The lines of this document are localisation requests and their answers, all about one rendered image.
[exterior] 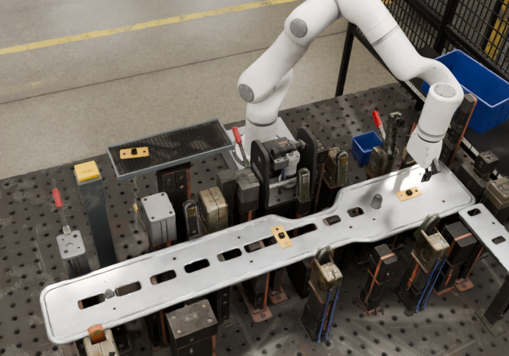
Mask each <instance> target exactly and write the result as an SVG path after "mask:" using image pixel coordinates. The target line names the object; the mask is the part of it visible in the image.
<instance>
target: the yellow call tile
mask: <svg viewBox="0 0 509 356"><path fill-rule="evenodd" d="M74 168H75V171H76V173H77V177H78V180H79V181H84V180H88V179H91V178H94V177H97V176H99V173H98V169H97V167H96V165H95V162H94V161H90V162H86V163H83V164H78V165H75V166H74Z"/></svg>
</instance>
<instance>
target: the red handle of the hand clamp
mask: <svg viewBox="0 0 509 356"><path fill-rule="evenodd" d="M372 116H373V120H374V122H375V124H376V127H377V129H378V131H379V135H380V137H381V140H382V142H383V145H384V143H385V138H386V134H385V131H384V129H383V124H382V122H381V120H380V117H379V114H378V111H373V113H372Z"/></svg>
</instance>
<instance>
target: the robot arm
mask: <svg viewBox="0 0 509 356"><path fill-rule="evenodd" d="M341 17H344V18H345V19H346V20H348V21H349V22H351V23H354V24H355V25H357V26H358V27H359V29H360V30H361V32H362V33H363V34H364V35H365V37H366V38H367V40H368V41H369V43H370V44H371V45H372V46H373V48H374V49H375V51H376V52H377V54H378V55H379V56H380V57H381V58H382V60H383V62H384V63H385V64H386V66H387V67H388V68H389V69H390V71H391V72H392V74H393V75H394V76H395V77H396V78H397V79H399V80H401V81H406V80H410V79H412V78H414V77H419V78H421V79H422V80H424V81H425V82H427V83H428V84H429V85H430V88H429V92H428V95H427V97H426V101H425V104H424V106H423V110H422V113H421V115H420V119H419V122H418V124H417V127H416V129H415V130H414V131H413V133H412V134H411V135H406V136H405V138H406V143H405V145H406V147H407V149H406V152H407V154H406V156H405V159H404V162H405V163H407V162H410V161H412V160H413V159H414V160H415V161H416V162H417V163H418V164H419V165H420V166H421V167H422V168H423V169H425V173H423V176H422V178H421V182H422V183H424V182H428V181H430V178H431V176H432V175H435V174H437V173H440V172H441V169H440V167H439V164H438V159H439V156H440V152H441V149H442V139H443V138H444V137H445V134H446V131H447V129H448V126H449V124H450V122H451V118H452V116H453V114H454V112H455V111H456V109H457V108H458V107H459V106H460V104H461V102H462V101H463V100H464V92H463V89H462V88H461V86H460V84H459V82H458V81H457V80H456V79H455V77H454V75H453V74H452V73H451V71H450V70H449V69H448V68H447V67H446V66H445V65H444V64H442V63H440V62H439V61H436V60H433V59H430V58H424V57H422V56H420V55H419V54H418V53H417V51H416V50H415V48H414V47H413V46H412V44H411V43H410V41H409V40H408V38H407V37H406V35H405V34H404V32H403V31H402V30H401V28H400V26H399V25H398V24H397V23H396V21H395V19H394V18H393V17H392V15H391V14H390V13H389V11H388V10H387V8H386V6H385V5H384V4H383V3H382V1H381V0H307V1H305V2H303V3H302V4H301V5H299V6H298V7H297V8H296V9H295V10H294V11H293V12H292V13H291V14H290V15H289V16H288V17H287V19H286V21H285V24H284V27H285V29H284V30H283V31H282V33H281V34H280V35H279V37H278V38H277V39H276V41H275V42H274V43H273V44H272V46H271V47H269V48H268V50H266V51H265V53H263V54H262V56H260V57H259V59H257V60H256V62H254V63H253V64H252V65H251V66H250V67H249V68H248V69H247V70H245V71H244V72H243V73H242V75H241V76H240V78H239V80H238V83H237V89H238V93H239V95H240V96H241V98H242V99H243V100H244V101H246V102H248V103H247V106H246V115H245V135H244V136H242V137H241V139H242V146H243V148H244V151H245V155H246V157H247V159H249V161H250V155H251V142H252V141H254V140H256V139H258V140H259V141H260V142H261V143H262V142H266V141H270V140H272V139H278V138H277V137H276V127H277V119H278V110H279V106H280V104H281V102H282V100H283V99H284V97H285V95H286V93H287V91H288V88H289V86H290V83H291V81H292V75H293V68H292V67H293V66H294V65H295V64H296V63H297V62H298V61H299V60H300V59H301V58H302V56H303V55H304V54H305V53H306V52H307V50H308V49H309V48H310V47H311V42H312V41H313V40H314V39H315V38H316V37H317V36H318V35H319V34H320V33H321V32H323V31H324V30H325V29H326V28H327V27H328V26H329V25H331V24H332V23H333V22H335V21H336V20H338V19H339V18H341ZM428 167H431V170H429V169H428Z"/></svg>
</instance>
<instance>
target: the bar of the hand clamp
mask: <svg viewBox="0 0 509 356"><path fill-rule="evenodd" d="M404 122H405V121H404V120H403V119H401V114H400V113H399V112H398V111H396V112H394V113H391V112H390V113H389V117H388V123H387V128H386V138H385V143H384V149H383V150H384V151H385V152H386V154H387V158H386V160H388V156H389V147H391V150H392V154H391V156H392V157H393V158H394V157H395V152H396V147H397V142H398V133H399V128H400V127H402V126H404Z"/></svg>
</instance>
